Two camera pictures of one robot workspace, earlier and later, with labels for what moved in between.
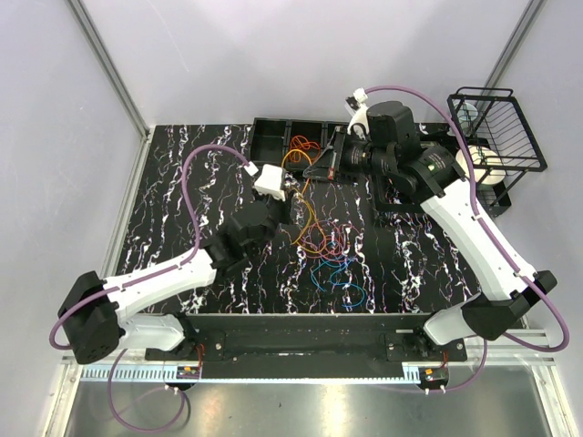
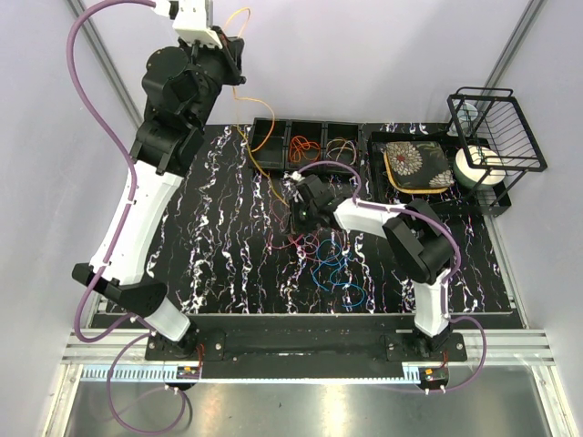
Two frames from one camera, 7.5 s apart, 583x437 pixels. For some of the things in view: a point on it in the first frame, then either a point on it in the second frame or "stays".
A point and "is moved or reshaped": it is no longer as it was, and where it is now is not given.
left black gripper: [285, 207] -> [230, 55]
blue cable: [334, 283] stays
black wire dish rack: [500, 140] stays
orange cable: [301, 144] stays
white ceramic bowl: [487, 167] stays
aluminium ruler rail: [167, 374] stays
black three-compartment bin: [291, 145] stays
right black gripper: [324, 168] -> [296, 204]
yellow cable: [309, 211] is moved or reshaped
